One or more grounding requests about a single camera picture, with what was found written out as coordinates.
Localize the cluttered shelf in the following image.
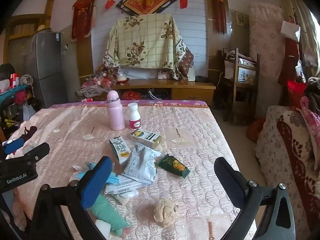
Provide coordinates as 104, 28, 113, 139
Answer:
0, 64, 38, 133

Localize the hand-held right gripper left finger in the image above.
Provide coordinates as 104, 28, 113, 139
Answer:
25, 156, 113, 240

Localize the rolled floral mattress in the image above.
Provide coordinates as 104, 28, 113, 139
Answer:
248, 2, 286, 105

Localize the white foam block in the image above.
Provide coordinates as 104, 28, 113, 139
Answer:
95, 219, 112, 239

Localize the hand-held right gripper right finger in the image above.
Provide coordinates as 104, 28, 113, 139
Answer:
214, 156, 299, 240

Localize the hanging red garment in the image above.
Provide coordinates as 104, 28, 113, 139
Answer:
277, 38, 301, 86

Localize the crumpled beige tissue ball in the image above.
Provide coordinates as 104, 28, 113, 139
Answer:
153, 198, 179, 227

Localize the silver refrigerator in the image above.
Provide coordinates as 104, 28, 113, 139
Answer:
23, 30, 67, 108

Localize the green yellow medicine box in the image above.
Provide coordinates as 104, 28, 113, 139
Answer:
130, 128, 162, 149

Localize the pink floral garment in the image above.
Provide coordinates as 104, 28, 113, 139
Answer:
299, 96, 320, 142

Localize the white plastic bag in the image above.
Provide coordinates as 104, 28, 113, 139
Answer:
23, 102, 37, 121

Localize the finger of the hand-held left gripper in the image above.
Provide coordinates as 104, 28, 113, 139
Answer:
7, 142, 50, 165
0, 138, 25, 158

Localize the red bag in cabinet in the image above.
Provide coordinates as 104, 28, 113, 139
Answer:
122, 91, 142, 101

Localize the clear plastic bag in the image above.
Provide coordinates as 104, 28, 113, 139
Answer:
80, 84, 111, 98

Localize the white printed snack wrapper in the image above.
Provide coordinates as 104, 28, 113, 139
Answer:
121, 144, 162, 184

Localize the white yellow flat box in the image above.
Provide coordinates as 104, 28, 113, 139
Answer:
108, 136, 131, 165

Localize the red patterned blanket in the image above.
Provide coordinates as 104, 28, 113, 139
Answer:
276, 111, 320, 207

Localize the floral checked cloth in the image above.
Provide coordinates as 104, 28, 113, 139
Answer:
102, 14, 194, 81

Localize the picture frame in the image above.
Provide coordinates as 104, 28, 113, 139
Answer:
235, 11, 250, 27

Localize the dark green snack packet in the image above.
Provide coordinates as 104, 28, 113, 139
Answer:
156, 154, 191, 179

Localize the wooden cabinet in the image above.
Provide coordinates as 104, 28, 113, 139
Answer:
74, 77, 216, 106

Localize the pink quilted bedspread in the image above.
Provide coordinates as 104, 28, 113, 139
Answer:
7, 99, 258, 240

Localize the floral sofa cover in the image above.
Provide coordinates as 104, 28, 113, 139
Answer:
255, 105, 320, 232

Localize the wooden chair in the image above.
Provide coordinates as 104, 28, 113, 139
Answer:
219, 47, 261, 125

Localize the curtain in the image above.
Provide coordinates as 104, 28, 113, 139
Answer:
279, 0, 320, 78

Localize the white paper bag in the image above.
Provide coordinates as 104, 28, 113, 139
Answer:
280, 19, 301, 42

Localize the red diamond wall ornament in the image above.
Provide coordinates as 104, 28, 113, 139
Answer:
116, 0, 178, 16

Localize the flat white blue box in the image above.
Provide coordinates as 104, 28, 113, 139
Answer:
107, 174, 143, 195

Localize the white bottle with pink label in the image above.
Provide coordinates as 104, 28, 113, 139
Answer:
128, 102, 142, 131

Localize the red plastic bag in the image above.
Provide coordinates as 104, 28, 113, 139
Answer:
247, 117, 266, 142

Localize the red knot wall hanging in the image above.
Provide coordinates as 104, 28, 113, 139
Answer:
197, 0, 233, 35
71, 0, 99, 42

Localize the pink water bottle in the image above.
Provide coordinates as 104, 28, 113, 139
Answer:
107, 90, 126, 131

